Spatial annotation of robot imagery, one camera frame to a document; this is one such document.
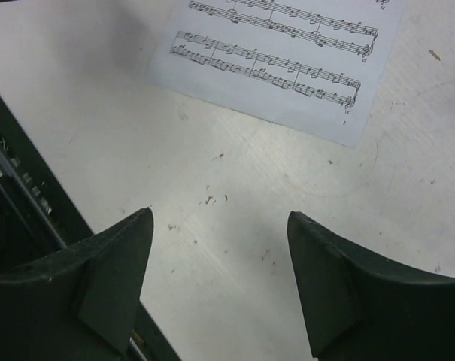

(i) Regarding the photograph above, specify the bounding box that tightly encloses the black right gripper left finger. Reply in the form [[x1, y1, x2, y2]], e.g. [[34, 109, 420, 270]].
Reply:
[[0, 208, 153, 360]]

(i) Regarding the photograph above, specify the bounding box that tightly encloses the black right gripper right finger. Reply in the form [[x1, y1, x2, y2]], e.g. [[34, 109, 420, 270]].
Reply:
[[287, 211, 455, 360]]

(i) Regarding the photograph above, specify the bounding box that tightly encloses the sheet music page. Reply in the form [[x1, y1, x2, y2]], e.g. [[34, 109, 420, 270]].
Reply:
[[147, 1, 405, 147]]

